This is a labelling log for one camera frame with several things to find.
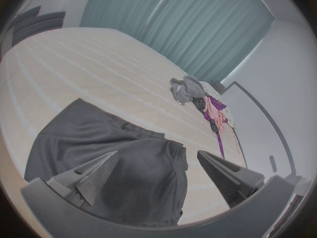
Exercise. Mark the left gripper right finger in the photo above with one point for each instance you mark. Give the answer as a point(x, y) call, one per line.
point(223, 177)

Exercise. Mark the grey bedside table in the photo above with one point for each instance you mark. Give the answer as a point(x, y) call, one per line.
point(218, 85)

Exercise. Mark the black chest of drawers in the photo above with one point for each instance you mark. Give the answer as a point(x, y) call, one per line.
point(37, 23)

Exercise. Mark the blue-green curtain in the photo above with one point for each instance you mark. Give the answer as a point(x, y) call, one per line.
point(205, 28)
point(118, 6)

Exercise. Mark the grey garment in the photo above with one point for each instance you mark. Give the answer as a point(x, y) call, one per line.
point(188, 88)

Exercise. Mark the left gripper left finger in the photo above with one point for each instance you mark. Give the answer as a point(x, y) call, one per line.
point(95, 177)

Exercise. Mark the black T-shirt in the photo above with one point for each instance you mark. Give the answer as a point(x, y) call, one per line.
point(138, 172)

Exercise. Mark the bed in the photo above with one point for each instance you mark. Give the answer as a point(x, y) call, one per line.
point(99, 71)

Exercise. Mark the pile of clothes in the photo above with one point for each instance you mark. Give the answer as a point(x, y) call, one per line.
point(213, 110)

